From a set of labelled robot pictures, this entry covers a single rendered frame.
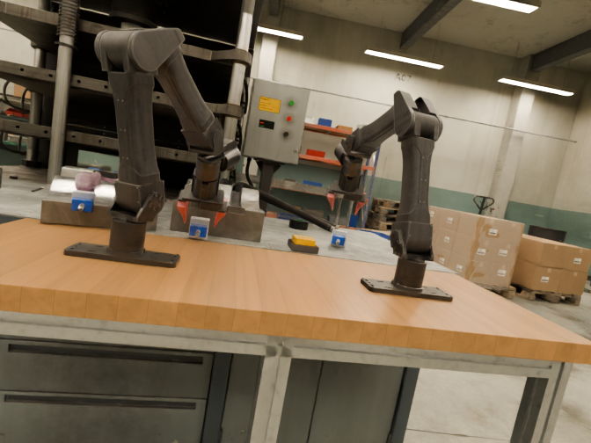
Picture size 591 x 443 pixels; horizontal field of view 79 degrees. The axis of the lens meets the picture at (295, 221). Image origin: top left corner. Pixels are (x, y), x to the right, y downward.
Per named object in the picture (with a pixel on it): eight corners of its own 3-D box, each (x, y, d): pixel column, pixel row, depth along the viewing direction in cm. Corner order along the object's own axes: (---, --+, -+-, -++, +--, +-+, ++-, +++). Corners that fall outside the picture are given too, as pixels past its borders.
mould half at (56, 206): (156, 231, 98) (161, 191, 96) (40, 222, 85) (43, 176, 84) (141, 204, 141) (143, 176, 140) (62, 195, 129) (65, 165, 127)
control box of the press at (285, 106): (266, 353, 203) (312, 88, 185) (211, 350, 197) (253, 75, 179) (262, 336, 224) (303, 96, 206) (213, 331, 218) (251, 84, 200)
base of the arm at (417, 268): (365, 248, 82) (377, 255, 75) (444, 259, 86) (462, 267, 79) (359, 281, 83) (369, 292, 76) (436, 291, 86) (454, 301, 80)
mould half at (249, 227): (259, 242, 107) (267, 198, 105) (169, 230, 102) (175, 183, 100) (250, 218, 155) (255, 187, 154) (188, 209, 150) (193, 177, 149)
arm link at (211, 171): (207, 169, 94) (210, 145, 90) (225, 178, 92) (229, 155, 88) (189, 177, 88) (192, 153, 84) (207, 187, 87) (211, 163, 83)
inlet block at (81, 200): (91, 221, 82) (94, 199, 82) (66, 220, 80) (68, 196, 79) (93, 212, 94) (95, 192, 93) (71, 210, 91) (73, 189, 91)
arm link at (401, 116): (344, 134, 109) (410, 79, 82) (369, 140, 112) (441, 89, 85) (344, 172, 107) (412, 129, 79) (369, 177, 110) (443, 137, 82)
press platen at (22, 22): (252, 93, 169) (259, 52, 166) (-71, 23, 142) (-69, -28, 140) (245, 116, 248) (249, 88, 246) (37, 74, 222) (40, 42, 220)
